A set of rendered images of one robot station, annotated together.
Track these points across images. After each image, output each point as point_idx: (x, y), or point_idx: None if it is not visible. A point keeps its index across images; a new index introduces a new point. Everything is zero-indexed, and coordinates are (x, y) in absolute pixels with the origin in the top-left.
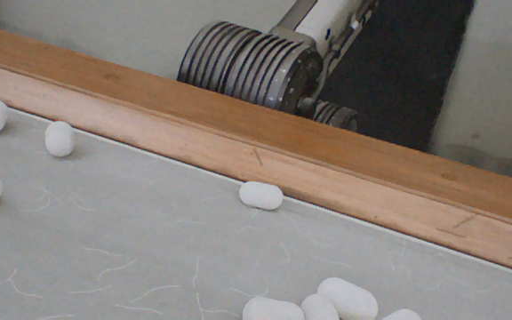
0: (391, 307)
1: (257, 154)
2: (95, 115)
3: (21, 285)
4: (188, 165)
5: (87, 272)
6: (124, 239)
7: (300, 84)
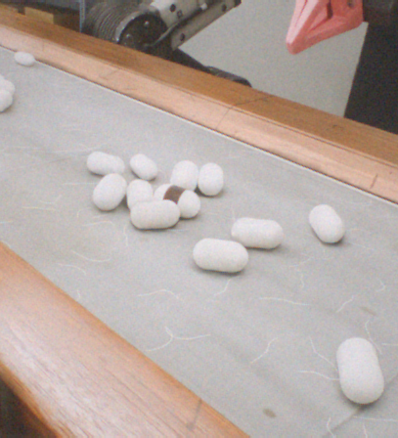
0: (24, 91)
1: (43, 45)
2: None
3: None
4: (14, 52)
5: None
6: None
7: (140, 33)
